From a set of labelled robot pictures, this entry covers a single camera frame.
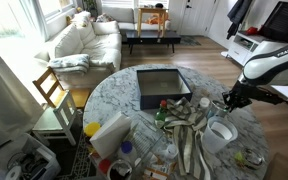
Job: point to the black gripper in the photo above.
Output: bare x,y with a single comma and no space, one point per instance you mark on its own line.
241,95

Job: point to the silver metal cup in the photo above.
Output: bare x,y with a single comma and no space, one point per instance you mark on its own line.
217,109

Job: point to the white plastic cup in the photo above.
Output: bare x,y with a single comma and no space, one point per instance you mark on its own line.
218,133

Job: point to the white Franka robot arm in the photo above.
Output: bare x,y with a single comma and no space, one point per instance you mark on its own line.
269,68

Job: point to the clear plastic case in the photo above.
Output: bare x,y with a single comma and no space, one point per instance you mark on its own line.
148,141

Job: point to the small white jar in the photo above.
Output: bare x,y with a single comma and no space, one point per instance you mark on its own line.
204,102

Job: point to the white tv cabinet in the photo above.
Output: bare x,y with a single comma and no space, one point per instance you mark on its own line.
245,46

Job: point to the striped grey white cloth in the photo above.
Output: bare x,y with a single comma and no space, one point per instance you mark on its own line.
187,123

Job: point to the silver bowl with green item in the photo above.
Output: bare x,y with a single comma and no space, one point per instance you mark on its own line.
248,158

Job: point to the hanging dark jacket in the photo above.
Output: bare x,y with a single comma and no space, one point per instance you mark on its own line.
236,16

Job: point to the black television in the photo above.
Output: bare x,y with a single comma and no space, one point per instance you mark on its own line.
276,25

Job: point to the green bottle red cap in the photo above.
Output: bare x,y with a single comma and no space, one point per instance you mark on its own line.
161,114

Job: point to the dark blue open box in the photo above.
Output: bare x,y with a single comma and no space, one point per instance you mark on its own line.
156,85

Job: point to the small clear plastic bottle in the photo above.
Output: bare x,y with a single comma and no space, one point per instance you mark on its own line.
169,153

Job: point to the black coffee table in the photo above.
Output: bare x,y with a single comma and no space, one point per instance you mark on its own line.
152,37

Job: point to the wooden stool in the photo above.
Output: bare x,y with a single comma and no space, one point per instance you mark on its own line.
158,15

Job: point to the orange white carton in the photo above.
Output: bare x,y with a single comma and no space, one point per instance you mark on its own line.
157,169

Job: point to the bottle with blue cap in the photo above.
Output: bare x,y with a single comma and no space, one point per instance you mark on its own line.
127,152

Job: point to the white bowl dark contents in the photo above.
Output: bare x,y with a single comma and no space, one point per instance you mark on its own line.
120,170

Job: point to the yellow lid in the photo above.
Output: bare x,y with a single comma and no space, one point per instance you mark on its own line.
91,128

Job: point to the red lid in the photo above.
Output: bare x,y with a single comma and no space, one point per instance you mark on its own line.
104,165

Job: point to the white sofa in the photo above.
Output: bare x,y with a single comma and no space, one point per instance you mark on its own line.
101,41

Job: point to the grey folded blanket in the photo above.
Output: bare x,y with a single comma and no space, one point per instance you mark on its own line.
78,63

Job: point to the white wooden chair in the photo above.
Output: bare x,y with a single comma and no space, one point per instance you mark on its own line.
55,123

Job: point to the natural wooden chair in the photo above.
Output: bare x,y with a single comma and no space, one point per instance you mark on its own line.
52,91

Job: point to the white storage bin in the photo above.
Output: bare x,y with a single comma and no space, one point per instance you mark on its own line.
32,161

